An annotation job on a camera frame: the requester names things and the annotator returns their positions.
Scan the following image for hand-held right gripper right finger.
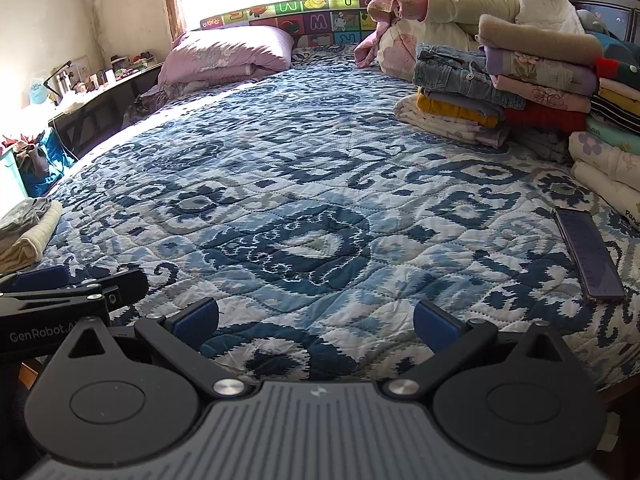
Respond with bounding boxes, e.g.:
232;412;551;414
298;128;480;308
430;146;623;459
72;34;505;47
384;300;588;401

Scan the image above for colourful alphabet foam mat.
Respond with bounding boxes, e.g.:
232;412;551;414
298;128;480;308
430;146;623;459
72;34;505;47
200;0;381;50

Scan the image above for teal box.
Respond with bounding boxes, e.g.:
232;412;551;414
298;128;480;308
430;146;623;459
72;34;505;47
0;152;29;213

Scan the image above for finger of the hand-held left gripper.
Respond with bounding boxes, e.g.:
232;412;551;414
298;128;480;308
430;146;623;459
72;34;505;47
0;268;148;312
0;265;72;295

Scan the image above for pink folded garment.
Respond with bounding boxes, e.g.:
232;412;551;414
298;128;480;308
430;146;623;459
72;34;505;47
490;75;594;114

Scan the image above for black smartphone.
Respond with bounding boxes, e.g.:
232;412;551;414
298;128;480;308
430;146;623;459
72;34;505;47
552;206;628;306

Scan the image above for beige folded garment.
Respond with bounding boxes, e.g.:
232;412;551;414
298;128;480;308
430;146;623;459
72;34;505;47
475;14;604;67

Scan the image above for dark desk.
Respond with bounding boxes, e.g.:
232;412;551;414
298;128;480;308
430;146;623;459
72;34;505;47
47;62;167;160

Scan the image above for white printed folded garment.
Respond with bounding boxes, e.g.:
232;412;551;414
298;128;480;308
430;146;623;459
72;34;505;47
570;160;640;233

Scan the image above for red crumpled cloth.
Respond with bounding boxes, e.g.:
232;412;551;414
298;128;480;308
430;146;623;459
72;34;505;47
0;132;32;155

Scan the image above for black desk lamp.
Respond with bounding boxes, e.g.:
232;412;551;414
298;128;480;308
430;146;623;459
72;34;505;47
42;60;74;107

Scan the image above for mint green folded garment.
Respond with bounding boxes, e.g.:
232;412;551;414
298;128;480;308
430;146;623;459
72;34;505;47
586;116;640;157

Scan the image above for cream textured garment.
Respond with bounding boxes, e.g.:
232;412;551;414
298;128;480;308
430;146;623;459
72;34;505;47
0;202;64;264

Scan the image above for tan crumpled cloth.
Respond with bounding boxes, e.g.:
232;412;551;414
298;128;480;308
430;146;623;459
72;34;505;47
15;143;52;179

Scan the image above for dark teal plush garment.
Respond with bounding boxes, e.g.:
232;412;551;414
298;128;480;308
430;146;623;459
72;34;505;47
575;7;640;70

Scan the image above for red green folded garment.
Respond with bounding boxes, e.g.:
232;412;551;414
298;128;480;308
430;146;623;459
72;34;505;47
594;57;640;92

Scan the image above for folded blue jeans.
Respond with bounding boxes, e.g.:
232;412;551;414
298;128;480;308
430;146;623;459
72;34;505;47
412;44;527;110

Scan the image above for dark grey folded garment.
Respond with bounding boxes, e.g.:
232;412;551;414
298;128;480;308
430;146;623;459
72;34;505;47
510;127;577;164

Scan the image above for blue white patterned quilt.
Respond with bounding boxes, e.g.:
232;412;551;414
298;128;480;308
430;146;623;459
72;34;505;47
0;42;640;411

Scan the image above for light blue bottle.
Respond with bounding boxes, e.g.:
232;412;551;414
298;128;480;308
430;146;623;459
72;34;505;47
27;77;51;107

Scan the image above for dark wooden headboard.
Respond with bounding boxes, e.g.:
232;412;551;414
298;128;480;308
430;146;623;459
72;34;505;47
562;0;640;43

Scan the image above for blue bag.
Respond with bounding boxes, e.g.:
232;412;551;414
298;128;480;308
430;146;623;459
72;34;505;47
22;127;79;198

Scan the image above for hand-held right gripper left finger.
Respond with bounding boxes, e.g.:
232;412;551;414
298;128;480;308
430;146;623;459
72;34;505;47
47;297;253;402

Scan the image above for white purple flower garment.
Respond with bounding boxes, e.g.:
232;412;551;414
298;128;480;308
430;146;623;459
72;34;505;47
569;131;640;193

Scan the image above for black white striped garment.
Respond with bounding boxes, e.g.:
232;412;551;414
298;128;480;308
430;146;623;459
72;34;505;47
590;92;640;123

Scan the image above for yellow folded garment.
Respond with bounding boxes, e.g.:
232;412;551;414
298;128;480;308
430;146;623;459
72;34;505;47
416;92;501;129

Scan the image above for pink floral pillow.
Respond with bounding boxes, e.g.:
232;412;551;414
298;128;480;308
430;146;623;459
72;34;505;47
157;26;296;87

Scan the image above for lavender floral folded garment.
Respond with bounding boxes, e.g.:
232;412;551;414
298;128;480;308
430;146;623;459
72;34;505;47
481;45;599;97

